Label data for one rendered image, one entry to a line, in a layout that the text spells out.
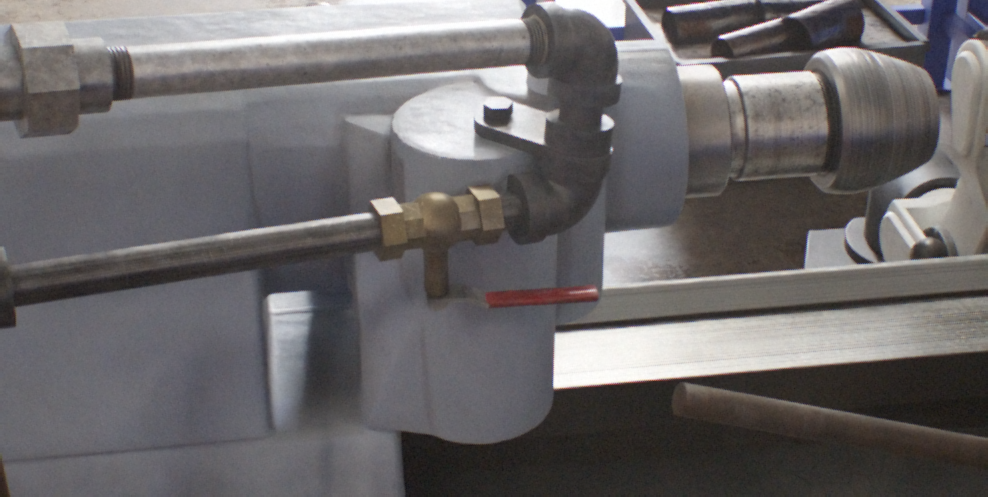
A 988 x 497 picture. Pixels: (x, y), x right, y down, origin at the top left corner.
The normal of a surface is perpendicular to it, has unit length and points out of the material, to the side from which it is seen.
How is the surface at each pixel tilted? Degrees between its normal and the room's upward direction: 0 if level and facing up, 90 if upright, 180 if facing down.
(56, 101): 101
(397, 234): 60
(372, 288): 79
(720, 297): 45
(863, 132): 73
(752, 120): 54
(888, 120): 66
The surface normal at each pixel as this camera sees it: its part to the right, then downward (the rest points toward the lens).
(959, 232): -0.99, 0.06
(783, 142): 0.14, 0.36
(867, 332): 0.00, -0.86
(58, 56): 0.44, -0.12
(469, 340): -0.10, 0.50
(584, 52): 0.43, 0.51
